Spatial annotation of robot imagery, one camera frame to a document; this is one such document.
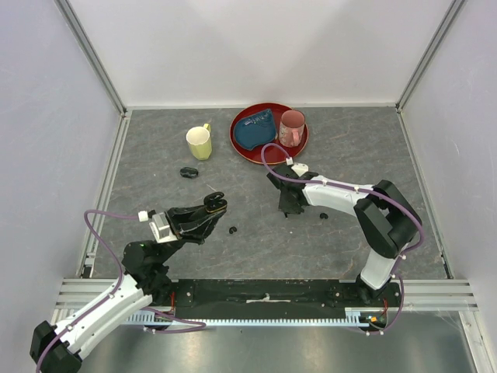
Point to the left aluminium frame post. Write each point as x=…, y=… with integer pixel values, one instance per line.
x=76, y=27

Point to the pink patterned mug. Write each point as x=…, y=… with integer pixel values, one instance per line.
x=291, y=128

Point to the aluminium frame post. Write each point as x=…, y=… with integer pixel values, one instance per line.
x=76, y=27
x=429, y=53

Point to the blue leaf-shaped dish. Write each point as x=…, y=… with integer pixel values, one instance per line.
x=255, y=130

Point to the yellow-green mug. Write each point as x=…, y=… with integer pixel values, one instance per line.
x=199, y=141

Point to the black oval charging case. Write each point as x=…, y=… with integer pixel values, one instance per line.
x=188, y=172

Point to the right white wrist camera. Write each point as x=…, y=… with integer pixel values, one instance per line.
x=299, y=168

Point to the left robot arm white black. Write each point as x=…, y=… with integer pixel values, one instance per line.
x=143, y=280

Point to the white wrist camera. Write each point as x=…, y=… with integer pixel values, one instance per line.
x=159, y=226
x=299, y=168

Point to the slotted cable duct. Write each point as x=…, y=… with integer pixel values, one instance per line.
x=350, y=319

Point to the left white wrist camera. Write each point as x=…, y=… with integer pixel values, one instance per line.
x=159, y=226

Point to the right aluminium frame post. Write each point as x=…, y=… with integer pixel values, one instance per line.
x=429, y=53

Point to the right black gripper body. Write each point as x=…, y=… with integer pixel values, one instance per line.
x=285, y=205

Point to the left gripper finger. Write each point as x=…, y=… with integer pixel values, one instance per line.
x=195, y=213
x=202, y=229

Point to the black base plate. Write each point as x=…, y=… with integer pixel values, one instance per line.
x=276, y=299

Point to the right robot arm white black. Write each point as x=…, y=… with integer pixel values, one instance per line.
x=388, y=221

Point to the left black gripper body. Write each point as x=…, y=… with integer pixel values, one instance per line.
x=178, y=231

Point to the black glossy charging case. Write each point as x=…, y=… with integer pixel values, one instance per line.
x=215, y=202

